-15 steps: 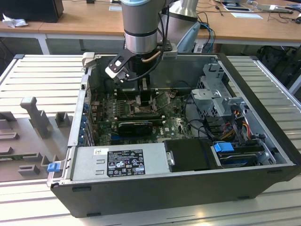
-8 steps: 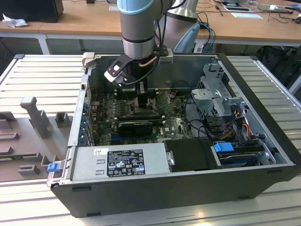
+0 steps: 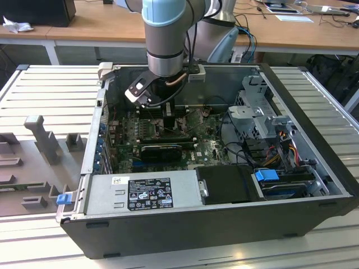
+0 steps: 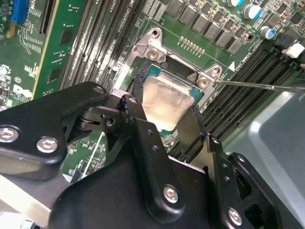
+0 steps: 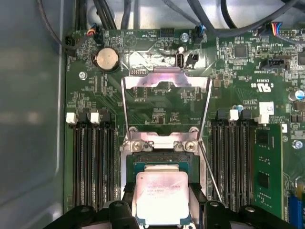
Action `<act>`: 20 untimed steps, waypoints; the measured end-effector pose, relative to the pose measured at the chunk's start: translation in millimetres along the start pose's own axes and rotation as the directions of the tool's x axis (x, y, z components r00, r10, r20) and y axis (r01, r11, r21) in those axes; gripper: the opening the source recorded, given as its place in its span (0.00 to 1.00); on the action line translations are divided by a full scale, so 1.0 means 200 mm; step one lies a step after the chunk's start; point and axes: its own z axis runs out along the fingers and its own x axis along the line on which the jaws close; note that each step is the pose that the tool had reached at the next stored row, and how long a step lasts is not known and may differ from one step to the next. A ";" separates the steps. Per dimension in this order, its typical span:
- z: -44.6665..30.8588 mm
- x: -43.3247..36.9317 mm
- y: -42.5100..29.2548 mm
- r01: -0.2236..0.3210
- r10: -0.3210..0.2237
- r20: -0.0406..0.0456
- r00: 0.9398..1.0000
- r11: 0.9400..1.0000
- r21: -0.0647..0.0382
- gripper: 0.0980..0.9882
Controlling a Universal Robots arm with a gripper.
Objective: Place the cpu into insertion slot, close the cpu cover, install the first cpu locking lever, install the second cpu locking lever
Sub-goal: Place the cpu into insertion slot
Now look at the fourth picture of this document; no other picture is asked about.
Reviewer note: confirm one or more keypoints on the silver cpu locking lever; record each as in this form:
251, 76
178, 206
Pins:
281, 86

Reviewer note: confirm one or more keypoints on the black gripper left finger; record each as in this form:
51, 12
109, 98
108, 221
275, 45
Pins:
35, 124

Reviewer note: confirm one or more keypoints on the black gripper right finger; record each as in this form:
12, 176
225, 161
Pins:
221, 186

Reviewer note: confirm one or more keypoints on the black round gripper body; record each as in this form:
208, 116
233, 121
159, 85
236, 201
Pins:
107, 202

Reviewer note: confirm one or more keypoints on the silver green cpu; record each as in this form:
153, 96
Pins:
164, 100

